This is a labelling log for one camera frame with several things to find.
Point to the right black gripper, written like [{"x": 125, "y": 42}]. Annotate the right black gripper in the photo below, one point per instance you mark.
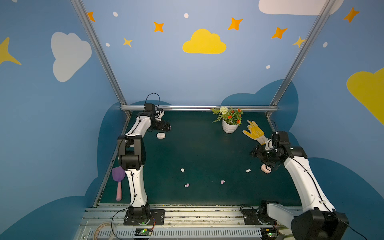
[{"x": 259, "y": 151}]

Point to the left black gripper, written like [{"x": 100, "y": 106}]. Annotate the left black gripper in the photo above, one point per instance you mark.
[{"x": 163, "y": 126}]

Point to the pink earbud charging case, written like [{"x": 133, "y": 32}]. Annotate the pink earbud charging case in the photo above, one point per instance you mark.
[{"x": 266, "y": 169}]

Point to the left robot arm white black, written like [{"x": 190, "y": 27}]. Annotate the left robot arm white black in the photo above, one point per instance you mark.
[{"x": 132, "y": 157}]

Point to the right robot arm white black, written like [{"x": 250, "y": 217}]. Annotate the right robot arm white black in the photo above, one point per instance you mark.
[{"x": 319, "y": 219}]

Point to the white earbud charging case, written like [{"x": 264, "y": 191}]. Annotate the white earbud charging case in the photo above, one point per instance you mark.
[{"x": 161, "y": 136}]

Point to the yellow work glove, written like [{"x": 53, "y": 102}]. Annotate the yellow work glove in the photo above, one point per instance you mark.
[{"x": 254, "y": 132}]

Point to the white potted flower plant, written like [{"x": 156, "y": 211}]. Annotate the white potted flower plant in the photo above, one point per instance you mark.
[{"x": 231, "y": 118}]

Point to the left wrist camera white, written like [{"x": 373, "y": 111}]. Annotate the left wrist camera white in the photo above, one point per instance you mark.
[{"x": 159, "y": 113}]

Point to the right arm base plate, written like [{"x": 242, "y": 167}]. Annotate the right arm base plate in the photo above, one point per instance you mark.
[{"x": 257, "y": 217}]

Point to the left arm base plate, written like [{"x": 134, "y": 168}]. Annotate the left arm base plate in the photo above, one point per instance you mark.
[{"x": 144, "y": 217}]

